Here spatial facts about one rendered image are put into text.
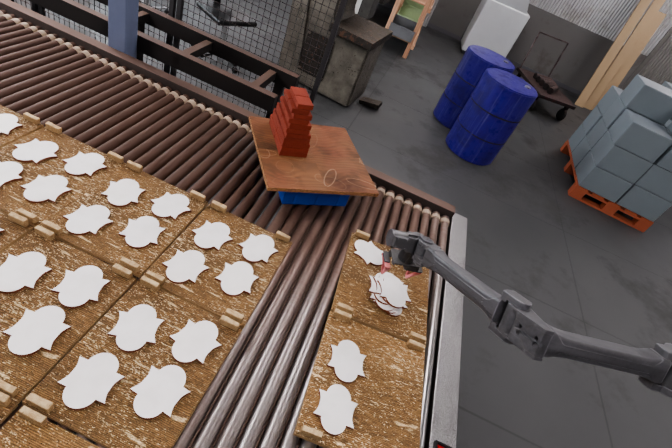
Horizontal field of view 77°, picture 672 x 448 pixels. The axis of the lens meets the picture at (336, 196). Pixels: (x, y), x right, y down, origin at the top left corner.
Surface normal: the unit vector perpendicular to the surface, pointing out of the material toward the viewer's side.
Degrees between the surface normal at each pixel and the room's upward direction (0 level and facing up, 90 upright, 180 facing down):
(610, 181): 90
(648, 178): 90
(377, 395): 0
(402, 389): 0
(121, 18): 90
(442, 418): 0
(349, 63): 90
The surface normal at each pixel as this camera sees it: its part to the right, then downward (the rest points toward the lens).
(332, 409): 0.32, -0.73
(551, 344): 0.06, 0.25
